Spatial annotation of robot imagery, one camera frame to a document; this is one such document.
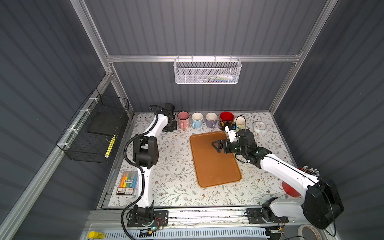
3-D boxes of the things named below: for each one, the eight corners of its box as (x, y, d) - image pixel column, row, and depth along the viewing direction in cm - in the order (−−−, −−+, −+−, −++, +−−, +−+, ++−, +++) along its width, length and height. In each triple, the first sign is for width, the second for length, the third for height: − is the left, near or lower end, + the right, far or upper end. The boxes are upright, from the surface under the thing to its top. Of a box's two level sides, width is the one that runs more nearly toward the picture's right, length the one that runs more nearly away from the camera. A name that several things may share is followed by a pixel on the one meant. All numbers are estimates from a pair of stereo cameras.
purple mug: (206, 130, 111) (206, 123, 105) (205, 119, 118) (206, 112, 112) (216, 130, 111) (218, 123, 105) (215, 119, 118) (216, 112, 112)
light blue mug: (191, 131, 110) (191, 123, 102) (192, 121, 117) (191, 112, 109) (203, 131, 110) (203, 123, 102) (202, 121, 117) (203, 112, 109)
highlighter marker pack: (114, 195, 83) (112, 194, 81) (122, 172, 92) (120, 170, 90) (135, 195, 83) (134, 194, 81) (141, 172, 92) (140, 170, 90)
